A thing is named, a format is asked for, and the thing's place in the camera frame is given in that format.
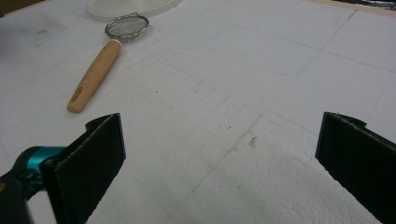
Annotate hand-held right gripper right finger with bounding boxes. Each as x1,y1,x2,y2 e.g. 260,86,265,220
314,111,396,224

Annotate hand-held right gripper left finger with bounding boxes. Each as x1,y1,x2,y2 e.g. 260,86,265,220
41,112,127,224

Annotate dark blurred object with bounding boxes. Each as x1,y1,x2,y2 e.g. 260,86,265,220
332,0,396,11

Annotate white bowl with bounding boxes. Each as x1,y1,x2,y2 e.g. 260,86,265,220
86,0,185,23

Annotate metal strainer with wooden handle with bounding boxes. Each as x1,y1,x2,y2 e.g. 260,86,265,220
66,11,150,114

